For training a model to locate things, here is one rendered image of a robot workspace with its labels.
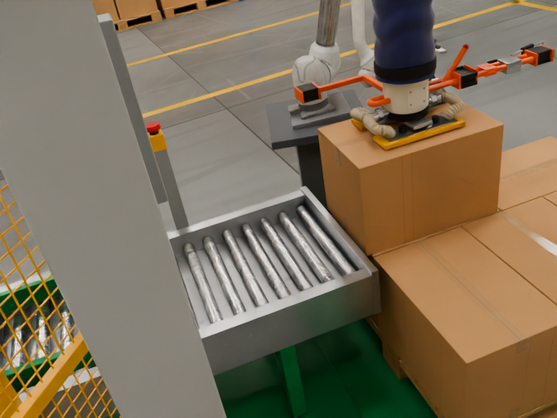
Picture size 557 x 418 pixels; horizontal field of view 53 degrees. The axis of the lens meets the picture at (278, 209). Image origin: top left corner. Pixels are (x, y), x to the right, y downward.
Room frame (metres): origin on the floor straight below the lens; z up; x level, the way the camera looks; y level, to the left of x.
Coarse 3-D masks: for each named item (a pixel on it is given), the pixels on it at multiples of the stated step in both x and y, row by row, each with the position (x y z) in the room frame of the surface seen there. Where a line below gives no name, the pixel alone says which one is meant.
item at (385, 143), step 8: (432, 120) 1.88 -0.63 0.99; (440, 120) 1.89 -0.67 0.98; (448, 120) 1.88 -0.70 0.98; (456, 120) 1.87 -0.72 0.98; (400, 128) 1.84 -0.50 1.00; (408, 128) 1.88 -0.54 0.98; (424, 128) 1.85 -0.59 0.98; (432, 128) 1.84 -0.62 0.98; (440, 128) 1.84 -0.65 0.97; (448, 128) 1.84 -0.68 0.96; (456, 128) 1.85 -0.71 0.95; (376, 136) 1.87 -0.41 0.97; (384, 136) 1.84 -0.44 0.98; (400, 136) 1.82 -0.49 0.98; (408, 136) 1.82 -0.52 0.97; (416, 136) 1.81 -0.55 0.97; (424, 136) 1.82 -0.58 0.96; (384, 144) 1.79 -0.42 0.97; (392, 144) 1.79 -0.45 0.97; (400, 144) 1.79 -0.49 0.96
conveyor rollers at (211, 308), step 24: (288, 216) 2.07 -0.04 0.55; (312, 216) 2.05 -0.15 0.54; (192, 264) 1.85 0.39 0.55; (216, 264) 1.82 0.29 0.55; (240, 264) 1.79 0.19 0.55; (264, 264) 1.76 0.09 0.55; (288, 264) 1.74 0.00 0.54; (312, 264) 1.72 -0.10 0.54; (336, 264) 1.71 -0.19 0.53; (24, 312) 1.75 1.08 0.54; (48, 312) 1.73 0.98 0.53; (192, 312) 1.56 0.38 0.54; (216, 312) 1.53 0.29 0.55; (240, 312) 1.51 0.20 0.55; (0, 336) 1.63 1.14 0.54; (24, 336) 1.61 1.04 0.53; (48, 336) 1.59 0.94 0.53; (72, 336) 1.56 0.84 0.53; (0, 360) 1.52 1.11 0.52; (24, 360) 1.49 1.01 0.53
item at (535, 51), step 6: (534, 48) 2.12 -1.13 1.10; (540, 48) 2.10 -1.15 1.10; (546, 48) 2.09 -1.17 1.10; (528, 54) 2.10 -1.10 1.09; (534, 54) 2.07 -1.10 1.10; (540, 54) 2.06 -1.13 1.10; (546, 54) 2.08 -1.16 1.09; (552, 54) 2.07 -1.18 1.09; (540, 60) 2.07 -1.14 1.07; (546, 60) 2.08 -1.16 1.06; (552, 60) 2.07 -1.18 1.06
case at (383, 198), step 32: (320, 128) 2.08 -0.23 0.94; (352, 128) 2.03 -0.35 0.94; (480, 128) 1.83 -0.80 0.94; (352, 160) 1.77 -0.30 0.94; (384, 160) 1.72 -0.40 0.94; (416, 160) 1.75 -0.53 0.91; (448, 160) 1.78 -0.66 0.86; (480, 160) 1.81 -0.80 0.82; (352, 192) 1.78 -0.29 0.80; (384, 192) 1.72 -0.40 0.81; (416, 192) 1.75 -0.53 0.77; (448, 192) 1.78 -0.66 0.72; (480, 192) 1.81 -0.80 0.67; (352, 224) 1.81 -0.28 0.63; (384, 224) 1.72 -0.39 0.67; (416, 224) 1.75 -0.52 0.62; (448, 224) 1.78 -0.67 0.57
